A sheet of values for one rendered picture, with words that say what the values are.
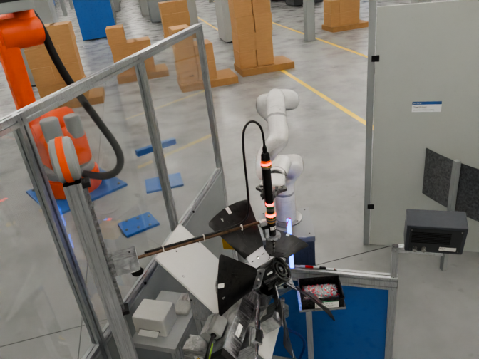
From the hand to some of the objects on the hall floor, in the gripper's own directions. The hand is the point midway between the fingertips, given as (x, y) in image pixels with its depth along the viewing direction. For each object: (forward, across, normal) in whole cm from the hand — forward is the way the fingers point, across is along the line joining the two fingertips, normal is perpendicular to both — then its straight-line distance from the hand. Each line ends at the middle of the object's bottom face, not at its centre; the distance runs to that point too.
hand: (268, 194), depth 182 cm
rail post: (-37, +53, +153) cm, 166 cm away
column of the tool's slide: (+40, -59, +154) cm, 169 cm away
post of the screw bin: (-19, +11, +153) cm, 155 cm away
